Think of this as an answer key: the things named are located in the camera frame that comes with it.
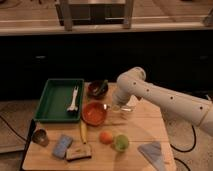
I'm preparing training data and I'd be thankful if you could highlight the silver metal fork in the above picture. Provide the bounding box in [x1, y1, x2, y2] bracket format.
[103, 103, 134, 113]

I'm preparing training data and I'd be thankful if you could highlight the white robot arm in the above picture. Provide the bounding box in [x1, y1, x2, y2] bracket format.
[112, 67, 213, 137]

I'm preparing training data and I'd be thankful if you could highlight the red bowl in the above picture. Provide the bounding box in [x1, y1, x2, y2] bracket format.
[82, 102, 107, 126]

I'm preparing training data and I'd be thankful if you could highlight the dark brown bowl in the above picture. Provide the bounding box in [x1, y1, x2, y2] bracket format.
[87, 80, 108, 100]

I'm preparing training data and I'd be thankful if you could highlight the orange fruit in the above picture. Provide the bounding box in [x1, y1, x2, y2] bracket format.
[99, 131, 113, 144]

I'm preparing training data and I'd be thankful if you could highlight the green cup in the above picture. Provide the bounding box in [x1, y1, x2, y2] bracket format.
[113, 134, 129, 152]

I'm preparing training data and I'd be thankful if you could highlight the yellow banana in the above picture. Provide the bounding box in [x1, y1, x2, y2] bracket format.
[80, 120, 87, 144]

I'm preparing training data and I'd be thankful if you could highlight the white plastic brush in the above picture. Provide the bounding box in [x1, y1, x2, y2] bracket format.
[67, 86, 78, 112]

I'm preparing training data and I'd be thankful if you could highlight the green plastic tray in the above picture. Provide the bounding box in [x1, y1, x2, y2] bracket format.
[34, 78, 84, 123]

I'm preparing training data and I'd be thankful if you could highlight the grey folded cloth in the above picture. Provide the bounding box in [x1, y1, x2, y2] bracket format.
[138, 141, 166, 171]

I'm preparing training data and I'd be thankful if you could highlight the brown wooden block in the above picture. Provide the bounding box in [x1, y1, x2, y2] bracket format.
[66, 144, 92, 161]

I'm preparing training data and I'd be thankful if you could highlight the blue sponge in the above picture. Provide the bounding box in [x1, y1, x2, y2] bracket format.
[52, 134, 73, 158]

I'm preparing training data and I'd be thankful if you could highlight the small metal cup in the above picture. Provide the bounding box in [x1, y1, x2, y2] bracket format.
[32, 129, 49, 147]

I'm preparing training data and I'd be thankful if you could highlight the black power cable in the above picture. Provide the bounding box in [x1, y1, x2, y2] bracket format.
[169, 124, 198, 171]

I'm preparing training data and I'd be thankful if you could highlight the black cable at left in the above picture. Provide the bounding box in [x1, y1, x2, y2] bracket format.
[0, 114, 37, 171]

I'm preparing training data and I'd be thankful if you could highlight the metal frame stand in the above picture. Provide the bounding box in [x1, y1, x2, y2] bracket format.
[55, 0, 134, 31]

